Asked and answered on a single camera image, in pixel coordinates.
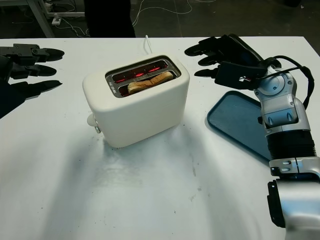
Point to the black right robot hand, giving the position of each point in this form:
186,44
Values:
237,50

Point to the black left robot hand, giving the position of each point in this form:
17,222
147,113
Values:
22,53

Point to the browned toast slice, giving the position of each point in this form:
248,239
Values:
150,82

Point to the white toaster lever knob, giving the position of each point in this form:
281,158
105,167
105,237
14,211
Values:
91,121

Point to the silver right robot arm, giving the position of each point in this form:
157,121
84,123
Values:
282,112

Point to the person in black trousers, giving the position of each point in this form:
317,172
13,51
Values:
110,17

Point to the silver toaster dial knob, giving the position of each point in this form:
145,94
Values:
97,129

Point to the white two-slot toaster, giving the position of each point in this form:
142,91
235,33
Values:
140,115

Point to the white power strip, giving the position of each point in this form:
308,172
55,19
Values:
56,21

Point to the blue plastic tray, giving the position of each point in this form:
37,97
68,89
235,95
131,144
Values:
235,120

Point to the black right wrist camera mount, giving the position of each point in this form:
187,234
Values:
237,75

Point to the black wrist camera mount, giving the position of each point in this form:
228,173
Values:
10,102
237,75

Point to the grey metal table frame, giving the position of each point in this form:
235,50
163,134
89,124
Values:
40,17

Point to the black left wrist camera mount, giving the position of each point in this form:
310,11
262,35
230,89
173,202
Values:
10,102

